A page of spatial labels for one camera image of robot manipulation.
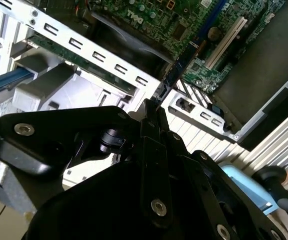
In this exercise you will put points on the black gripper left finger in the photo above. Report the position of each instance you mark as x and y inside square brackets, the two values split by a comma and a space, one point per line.
[46, 125]

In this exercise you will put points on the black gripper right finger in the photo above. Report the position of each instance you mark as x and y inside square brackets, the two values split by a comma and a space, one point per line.
[183, 172]

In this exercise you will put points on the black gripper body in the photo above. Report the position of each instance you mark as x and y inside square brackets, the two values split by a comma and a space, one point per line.
[96, 212]

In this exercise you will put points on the blue RAM stick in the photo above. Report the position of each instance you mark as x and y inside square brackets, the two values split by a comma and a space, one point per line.
[181, 65]

